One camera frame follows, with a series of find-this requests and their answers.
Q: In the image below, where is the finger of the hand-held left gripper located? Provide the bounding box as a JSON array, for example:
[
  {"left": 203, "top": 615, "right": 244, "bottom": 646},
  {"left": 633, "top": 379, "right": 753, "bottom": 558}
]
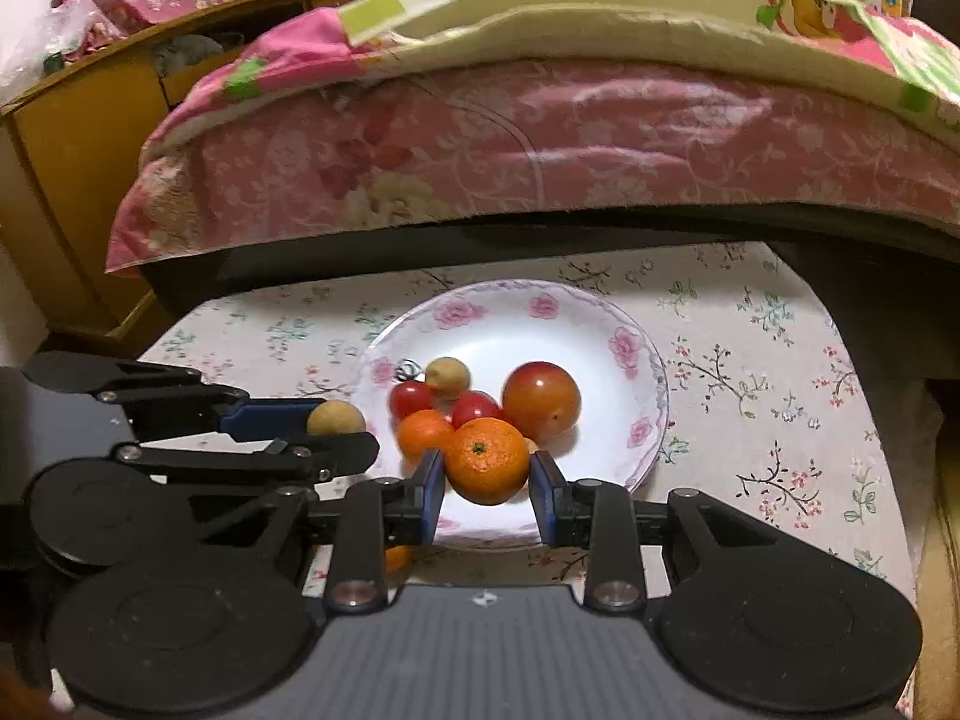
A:
[
  {"left": 21, "top": 350, "right": 327, "bottom": 442},
  {"left": 111, "top": 431, "right": 381, "bottom": 485}
]

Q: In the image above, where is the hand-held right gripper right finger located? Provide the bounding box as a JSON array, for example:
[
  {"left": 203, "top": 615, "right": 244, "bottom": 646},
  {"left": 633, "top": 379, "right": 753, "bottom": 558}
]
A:
[{"left": 529, "top": 450, "right": 781, "bottom": 612}]

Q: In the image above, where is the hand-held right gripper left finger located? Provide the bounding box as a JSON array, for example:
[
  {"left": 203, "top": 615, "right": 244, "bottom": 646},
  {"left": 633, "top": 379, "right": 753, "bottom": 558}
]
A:
[{"left": 191, "top": 448, "right": 447, "bottom": 612}]

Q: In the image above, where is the tan longan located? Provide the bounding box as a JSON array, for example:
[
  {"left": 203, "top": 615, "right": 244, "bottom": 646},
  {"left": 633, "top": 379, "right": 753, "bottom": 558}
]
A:
[
  {"left": 307, "top": 400, "right": 367, "bottom": 437},
  {"left": 424, "top": 357, "right": 473, "bottom": 400}
]

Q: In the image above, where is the small red cherry tomato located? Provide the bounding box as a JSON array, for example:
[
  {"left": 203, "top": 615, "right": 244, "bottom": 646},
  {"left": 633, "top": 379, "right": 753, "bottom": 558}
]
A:
[
  {"left": 388, "top": 380, "right": 437, "bottom": 421},
  {"left": 451, "top": 390, "right": 502, "bottom": 428}
]

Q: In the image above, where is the large red tomato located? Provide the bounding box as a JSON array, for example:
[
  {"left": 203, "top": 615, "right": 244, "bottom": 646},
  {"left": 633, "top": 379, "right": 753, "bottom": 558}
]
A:
[{"left": 501, "top": 361, "right": 584, "bottom": 443}]

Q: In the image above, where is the white plate with pink flowers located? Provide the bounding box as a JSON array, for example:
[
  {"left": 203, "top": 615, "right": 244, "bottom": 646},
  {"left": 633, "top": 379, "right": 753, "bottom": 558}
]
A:
[{"left": 351, "top": 279, "right": 671, "bottom": 551}]

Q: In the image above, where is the floral tablecloth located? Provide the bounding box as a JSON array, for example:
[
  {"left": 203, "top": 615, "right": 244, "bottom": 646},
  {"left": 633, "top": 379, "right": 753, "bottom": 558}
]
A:
[{"left": 139, "top": 240, "right": 947, "bottom": 720}]

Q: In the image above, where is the dark bed base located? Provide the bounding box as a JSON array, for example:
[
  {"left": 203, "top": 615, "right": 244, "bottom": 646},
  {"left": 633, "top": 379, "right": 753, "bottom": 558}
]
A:
[{"left": 141, "top": 199, "right": 960, "bottom": 317}]

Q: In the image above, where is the wooden cabinet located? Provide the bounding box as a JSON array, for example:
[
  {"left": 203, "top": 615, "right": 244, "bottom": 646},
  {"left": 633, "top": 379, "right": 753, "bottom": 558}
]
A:
[{"left": 0, "top": 0, "right": 366, "bottom": 355}]

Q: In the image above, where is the pink floral blanket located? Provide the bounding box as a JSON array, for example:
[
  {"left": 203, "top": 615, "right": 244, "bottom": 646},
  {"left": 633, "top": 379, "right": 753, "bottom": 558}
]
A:
[{"left": 105, "top": 7, "right": 960, "bottom": 276}]

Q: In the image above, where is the clear plastic bag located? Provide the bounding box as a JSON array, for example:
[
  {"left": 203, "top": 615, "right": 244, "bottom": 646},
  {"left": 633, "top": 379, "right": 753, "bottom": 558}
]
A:
[{"left": 0, "top": 0, "right": 98, "bottom": 102}]

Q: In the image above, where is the green and yellow patchwork quilt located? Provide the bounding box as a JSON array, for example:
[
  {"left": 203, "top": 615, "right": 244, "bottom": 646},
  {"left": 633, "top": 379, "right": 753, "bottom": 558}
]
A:
[{"left": 341, "top": 0, "right": 960, "bottom": 143}]

